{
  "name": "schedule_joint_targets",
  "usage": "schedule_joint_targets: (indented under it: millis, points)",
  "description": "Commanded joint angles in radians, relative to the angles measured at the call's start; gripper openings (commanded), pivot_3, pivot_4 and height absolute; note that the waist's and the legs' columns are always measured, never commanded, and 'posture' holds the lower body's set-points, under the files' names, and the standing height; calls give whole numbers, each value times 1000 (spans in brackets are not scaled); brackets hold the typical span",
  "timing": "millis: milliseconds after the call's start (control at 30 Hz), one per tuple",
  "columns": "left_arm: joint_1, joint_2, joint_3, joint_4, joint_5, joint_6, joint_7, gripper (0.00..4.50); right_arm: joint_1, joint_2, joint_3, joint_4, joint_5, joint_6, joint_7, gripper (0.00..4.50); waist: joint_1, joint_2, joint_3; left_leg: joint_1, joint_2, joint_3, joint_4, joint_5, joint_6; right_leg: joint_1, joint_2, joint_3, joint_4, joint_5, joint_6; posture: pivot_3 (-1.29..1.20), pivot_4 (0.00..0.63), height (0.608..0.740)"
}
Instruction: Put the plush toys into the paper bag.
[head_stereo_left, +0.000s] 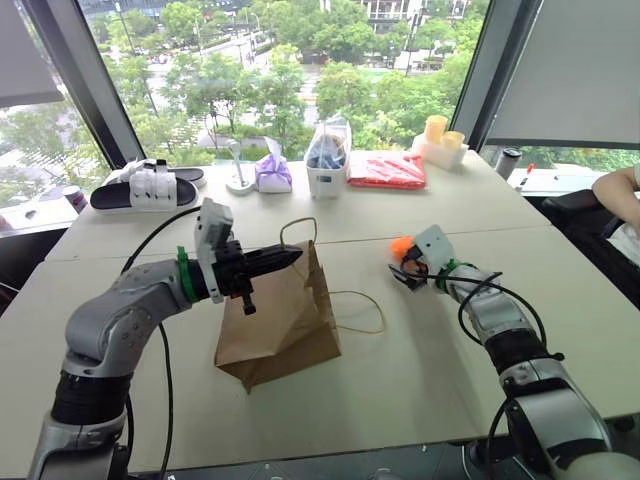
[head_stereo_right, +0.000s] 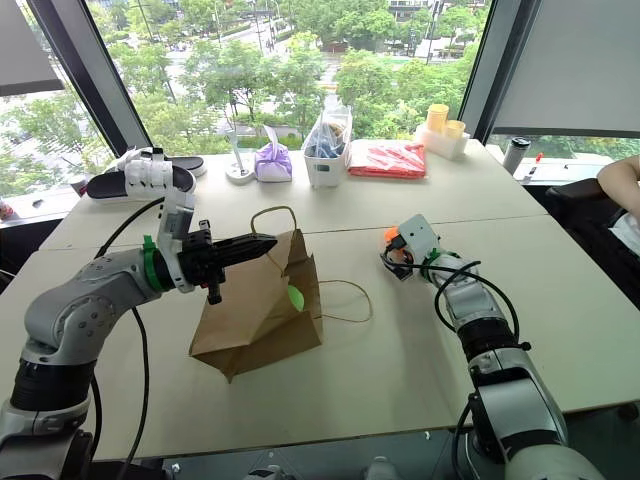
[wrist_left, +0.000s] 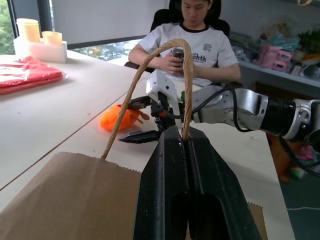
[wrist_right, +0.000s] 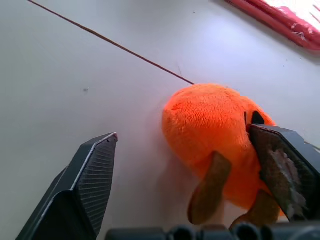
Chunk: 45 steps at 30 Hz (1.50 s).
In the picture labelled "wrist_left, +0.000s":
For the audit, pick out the smartphone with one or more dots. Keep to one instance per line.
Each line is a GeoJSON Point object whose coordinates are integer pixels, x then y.
{"type": "Point", "coordinates": [178, 53]}

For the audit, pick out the short yellow plastic cup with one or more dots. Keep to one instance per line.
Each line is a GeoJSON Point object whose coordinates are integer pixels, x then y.
{"type": "Point", "coordinates": [52, 38]}

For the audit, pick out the green plant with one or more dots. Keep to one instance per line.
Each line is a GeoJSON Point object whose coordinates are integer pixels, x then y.
{"type": "Point", "coordinates": [310, 41]}

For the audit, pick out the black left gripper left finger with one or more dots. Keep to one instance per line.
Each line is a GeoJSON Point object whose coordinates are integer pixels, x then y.
{"type": "Point", "coordinates": [162, 180]}

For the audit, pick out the person's right hand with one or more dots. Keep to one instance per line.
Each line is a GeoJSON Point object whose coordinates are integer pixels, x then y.
{"type": "Point", "coordinates": [172, 65]}

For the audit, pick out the person's left hand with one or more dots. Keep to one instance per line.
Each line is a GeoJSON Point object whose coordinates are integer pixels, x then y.
{"type": "Point", "coordinates": [197, 71]}

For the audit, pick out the orange plush toy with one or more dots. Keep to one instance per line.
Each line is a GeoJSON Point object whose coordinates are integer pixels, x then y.
{"type": "Point", "coordinates": [111, 120]}

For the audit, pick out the pink toy box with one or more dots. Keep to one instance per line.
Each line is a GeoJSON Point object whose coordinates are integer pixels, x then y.
{"type": "Point", "coordinates": [273, 57]}

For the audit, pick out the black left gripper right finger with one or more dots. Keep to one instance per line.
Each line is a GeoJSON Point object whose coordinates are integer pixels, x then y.
{"type": "Point", "coordinates": [215, 180]}

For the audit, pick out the white tray with cups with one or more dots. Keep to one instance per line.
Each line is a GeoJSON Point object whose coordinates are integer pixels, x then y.
{"type": "Point", "coordinates": [40, 51]}

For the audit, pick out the tall yellow plastic container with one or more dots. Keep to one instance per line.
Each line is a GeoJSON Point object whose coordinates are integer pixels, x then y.
{"type": "Point", "coordinates": [28, 30]}

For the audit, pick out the brown paper bag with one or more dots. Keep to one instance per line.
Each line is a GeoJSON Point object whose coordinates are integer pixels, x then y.
{"type": "Point", "coordinates": [70, 200]}

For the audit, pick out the seated person in white shirt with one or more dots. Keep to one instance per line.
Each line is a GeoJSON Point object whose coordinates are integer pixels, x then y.
{"type": "Point", "coordinates": [200, 37]}

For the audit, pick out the black office chair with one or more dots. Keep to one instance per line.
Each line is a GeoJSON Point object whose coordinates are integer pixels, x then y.
{"type": "Point", "coordinates": [162, 17]}

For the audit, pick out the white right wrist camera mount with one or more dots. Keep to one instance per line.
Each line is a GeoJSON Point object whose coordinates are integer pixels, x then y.
{"type": "Point", "coordinates": [162, 83]}

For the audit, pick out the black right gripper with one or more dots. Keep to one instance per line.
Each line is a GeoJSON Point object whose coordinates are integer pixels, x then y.
{"type": "Point", "coordinates": [163, 117]}

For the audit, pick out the red packaged cloth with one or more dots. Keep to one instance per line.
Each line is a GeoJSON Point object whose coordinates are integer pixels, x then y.
{"type": "Point", "coordinates": [27, 75]}

